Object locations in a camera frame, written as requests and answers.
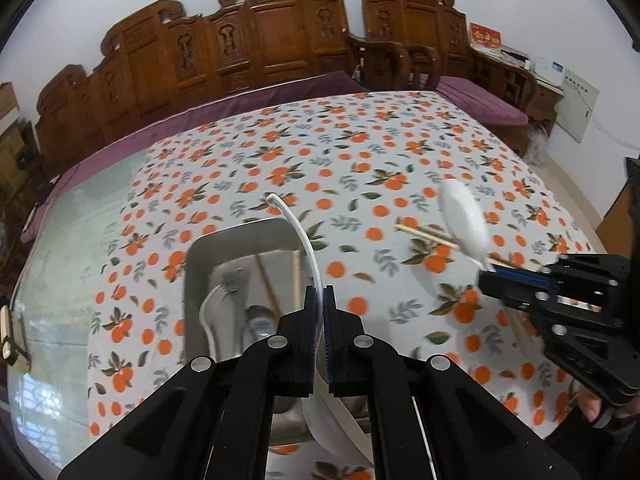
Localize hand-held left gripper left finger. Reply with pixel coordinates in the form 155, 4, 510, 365
57, 285, 321, 480

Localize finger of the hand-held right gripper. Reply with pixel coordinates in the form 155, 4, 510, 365
479, 271, 550, 312
492, 266, 558, 287

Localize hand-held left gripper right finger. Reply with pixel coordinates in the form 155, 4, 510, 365
322, 285, 583, 480

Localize wooden chopstick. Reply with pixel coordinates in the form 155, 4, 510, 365
256, 255, 283, 323
395, 224, 540, 272
504, 307, 536, 358
292, 251, 302, 313

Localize metal spoon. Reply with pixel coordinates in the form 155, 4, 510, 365
244, 304, 277, 346

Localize white plastic spoon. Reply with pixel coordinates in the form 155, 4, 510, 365
438, 179, 494, 272

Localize metal fork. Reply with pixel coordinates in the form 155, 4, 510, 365
220, 269, 251, 311

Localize metal tray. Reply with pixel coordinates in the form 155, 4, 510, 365
182, 217, 373, 443

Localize person's right hand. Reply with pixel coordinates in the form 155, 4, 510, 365
576, 391, 640, 423

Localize person's dark clothing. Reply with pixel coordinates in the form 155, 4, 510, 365
545, 410, 640, 480

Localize orange print tablecloth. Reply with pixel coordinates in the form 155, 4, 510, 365
85, 91, 593, 480

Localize white electrical panel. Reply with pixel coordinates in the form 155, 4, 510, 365
555, 67, 600, 144

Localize short purple seat cushion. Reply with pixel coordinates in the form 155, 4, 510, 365
434, 76, 530, 129

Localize wooden side table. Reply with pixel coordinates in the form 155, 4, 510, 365
470, 47, 558, 137

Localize white box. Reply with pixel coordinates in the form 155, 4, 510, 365
531, 57, 565, 86

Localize long purple seat cushion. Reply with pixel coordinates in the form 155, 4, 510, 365
20, 71, 371, 246

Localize red box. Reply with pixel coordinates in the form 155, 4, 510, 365
469, 22, 502, 51

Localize carved wooden bench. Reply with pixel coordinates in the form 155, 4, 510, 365
35, 0, 368, 181

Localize carved wooden armchair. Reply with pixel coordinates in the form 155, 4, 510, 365
350, 0, 473, 92

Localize cardboard boxes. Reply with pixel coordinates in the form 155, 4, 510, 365
0, 82, 42, 196

